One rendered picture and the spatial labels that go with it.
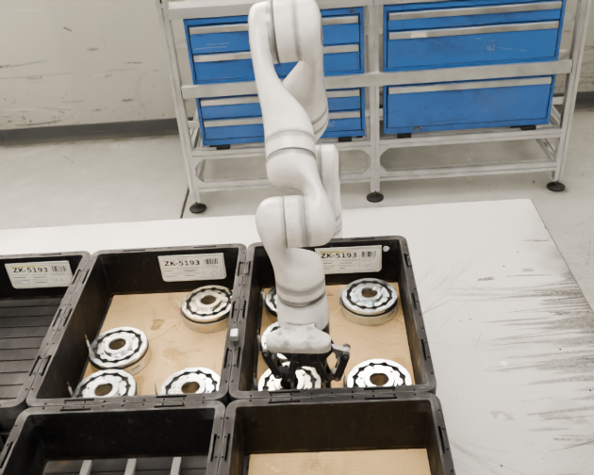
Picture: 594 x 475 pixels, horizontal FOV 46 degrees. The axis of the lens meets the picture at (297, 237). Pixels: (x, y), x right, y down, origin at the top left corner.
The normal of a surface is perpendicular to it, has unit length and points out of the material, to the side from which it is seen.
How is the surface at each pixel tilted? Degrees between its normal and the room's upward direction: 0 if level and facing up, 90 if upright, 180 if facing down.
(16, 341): 0
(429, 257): 0
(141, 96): 90
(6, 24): 90
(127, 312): 0
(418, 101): 90
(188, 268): 90
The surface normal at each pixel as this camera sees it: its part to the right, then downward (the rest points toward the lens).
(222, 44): 0.00, 0.55
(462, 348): -0.07, -0.83
